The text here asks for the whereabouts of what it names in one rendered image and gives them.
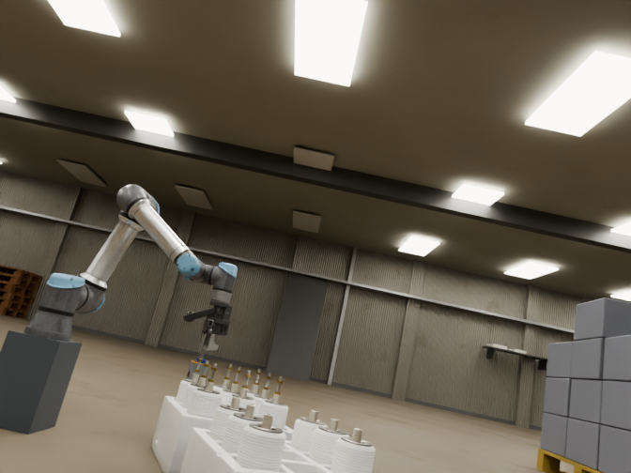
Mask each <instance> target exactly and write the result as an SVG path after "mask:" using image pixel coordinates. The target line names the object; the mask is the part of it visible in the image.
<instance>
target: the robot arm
mask: <svg viewBox="0 0 631 473"><path fill-rule="evenodd" d="M116 201H117V204H118V206H119V207H120V208H121V209H122V210H121V211H120V213H119V214H118V217H119V222H118V224H117V225H116V227H115V229H114V230H113V232H112V233H111V234H110V235H109V237H108V238H107V240H106V242H105V243H104V245H103V246H102V248H101V249H100V251H99V253H98V254H97V256H96V257H95V259H94V261H93V262H92V264H91V265H90V267H89V268H88V270H87V271H86V272H85V273H81V274H80V275H79V276H73V275H68V274H62V273H53V274H52V275H51V276H50V279H49V281H47V285H46V288H45V291H44V294H43V296H42V299H41V302H40V304H39V307H38V311H37V313H36V314H35V315H34V317H33V318H32V319H31V321H30V322H29V323H28V324H27V326H26V327H25V330H24V333H26V334H30V335H34V336H39V337H43V338H48V339H53V340H58V341H65V342H70V339H71V336H72V317H73V315H74V312H76V313H94V312H96V311H97V310H98V309H99V308H100V307H101V306H102V305H103V303H104V300H105V297H104V293H105V291H106V289H107V284H106V283H107V281H108V279H109V278H110V276H111V275H112V273H113V271H114V270H115V268H116V266H117V265H118V263H119V261H120V260H121V258H122V257H123V255H124V253H125V252H126V250H127V249H128V247H129V246H130V244H131V243H132V241H133V240H134V238H135V237H136V235H137V233H138V232H139V231H142V230H146V232H147V233H148V234H149V235H150V236H151V237H152V239H153V240H154V241H155V242H156V243H157V244H158V245H159V247H160V248H161V249H162V250H163V251H164V252H165V253H166V255H167V256H168V257H169V258H170V259H171V260H172V261H173V263H174V264H175V265H176V266H177V269H178V270H179V272H180V273H181V274H183V275H184V276H185V279H186V280H187V281H191V282H199V283H203V284H208V285H213V289H212V293H211V296H210V302H209V304H210V305H213V306H214V307H212V308H208V309H204V310H202V311H198V312H194V313H186V314H185V315H183V320H184V322H192V321H193V320H194V319H197V318H201V317H204V316H205V317H206V319H205V322H204V325H203V330H202V334H201V339H200V344H199V356H200V357H201V359H202V358H203V356H204V355H205V352H206V351H215V350H217V349H218V345H217V344H216V343H214V338H215V337H214V335H213V334H217V335H223V336H225V335H227V332H228V329H229V325H230V322H229V319H230V315H231V312H232V308H233V307H232V306H228V304H229V302H230V298H231V295H232V291H233V287H234V283H235V279H236V276H237V271H238V268H237V267H236V266H235V265H232V264H229V263H224V262H221V263H220V264H219V265H218V266H217V267H214V266H209V265H205V264H204V263H203V262H201V261H200V260H199V259H198V258H197V257H196V256H195V255H194V254H193V253H192V252H191V251H190V249H189V248H188V247H187V246H186V245H185V244H184V243H183V242H182V240H181V239H180V238H179V237H178V236H177V235H176V234H175V233H174V231H173V230H172V229H171V228H170V227H169V226H168V225H167V224H166V222H165V221H164V220H163V219H162V218H161V217H160V216H159V214H160V207H159V204H158V203H157V201H156V200H155V198H154V197H152V196H151V195H149V194H148V193H147V192H146V191H145V190H144V189H143V188H141V187H140V186H137V185H127V186H124V187H123V188H121V189H120V190H119V192H118V194H117V197H116ZM219 308H220V310H219ZM211 333H212V334H211Z"/></svg>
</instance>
